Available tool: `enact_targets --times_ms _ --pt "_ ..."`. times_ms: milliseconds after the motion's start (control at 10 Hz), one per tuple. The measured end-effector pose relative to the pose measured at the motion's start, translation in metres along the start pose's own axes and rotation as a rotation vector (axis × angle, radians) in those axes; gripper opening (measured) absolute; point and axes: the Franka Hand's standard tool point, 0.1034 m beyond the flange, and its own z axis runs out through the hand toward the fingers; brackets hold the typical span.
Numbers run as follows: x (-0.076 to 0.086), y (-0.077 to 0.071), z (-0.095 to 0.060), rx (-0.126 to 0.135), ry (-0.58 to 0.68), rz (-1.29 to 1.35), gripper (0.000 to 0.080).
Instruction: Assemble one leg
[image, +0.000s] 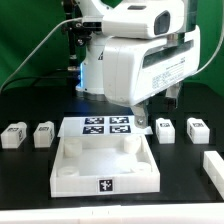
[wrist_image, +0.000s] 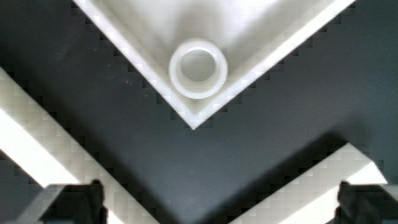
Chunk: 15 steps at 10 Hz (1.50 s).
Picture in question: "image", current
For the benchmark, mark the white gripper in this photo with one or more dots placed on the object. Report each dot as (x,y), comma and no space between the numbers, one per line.
(135,69)

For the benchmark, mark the white square tabletop tray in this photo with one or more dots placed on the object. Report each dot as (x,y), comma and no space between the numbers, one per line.
(104,165)

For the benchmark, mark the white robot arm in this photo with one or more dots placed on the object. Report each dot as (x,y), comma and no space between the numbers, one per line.
(92,66)

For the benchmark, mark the white obstacle bar right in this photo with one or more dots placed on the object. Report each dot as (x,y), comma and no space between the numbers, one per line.
(213,164)

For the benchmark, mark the white front fence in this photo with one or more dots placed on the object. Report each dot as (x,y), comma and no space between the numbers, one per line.
(208,213)

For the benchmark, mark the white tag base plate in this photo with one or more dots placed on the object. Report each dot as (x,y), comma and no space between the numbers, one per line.
(100,125)

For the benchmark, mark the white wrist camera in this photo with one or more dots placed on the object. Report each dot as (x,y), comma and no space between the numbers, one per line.
(145,19)

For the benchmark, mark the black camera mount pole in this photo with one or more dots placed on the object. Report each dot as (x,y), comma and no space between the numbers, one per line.
(78,35)

